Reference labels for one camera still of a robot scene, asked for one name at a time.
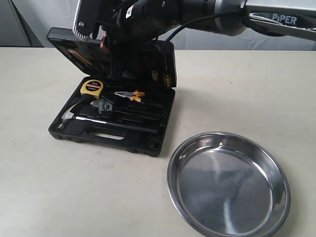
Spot yellow black screwdriver left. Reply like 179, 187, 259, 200
151, 43, 160, 81

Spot yellow tape measure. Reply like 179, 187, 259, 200
80, 79, 104, 99

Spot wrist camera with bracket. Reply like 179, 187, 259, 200
72, 0, 102, 42

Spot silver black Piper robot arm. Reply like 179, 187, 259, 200
98, 0, 316, 74

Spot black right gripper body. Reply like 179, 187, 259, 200
98, 0, 183, 79

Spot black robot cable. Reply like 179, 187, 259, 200
154, 12, 241, 54

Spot round stainless steel tray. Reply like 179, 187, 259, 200
167, 132, 291, 237

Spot silver adjustable wrench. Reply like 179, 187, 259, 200
90, 98, 113, 113

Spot white backdrop curtain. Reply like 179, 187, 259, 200
0, 0, 316, 51

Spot black plastic tool case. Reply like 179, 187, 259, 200
47, 27, 177, 157

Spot claw hammer black handle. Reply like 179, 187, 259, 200
56, 101, 158, 134

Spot yellow handled pliers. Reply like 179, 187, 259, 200
114, 90, 145, 103

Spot yellow utility knife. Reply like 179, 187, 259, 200
67, 48, 92, 66

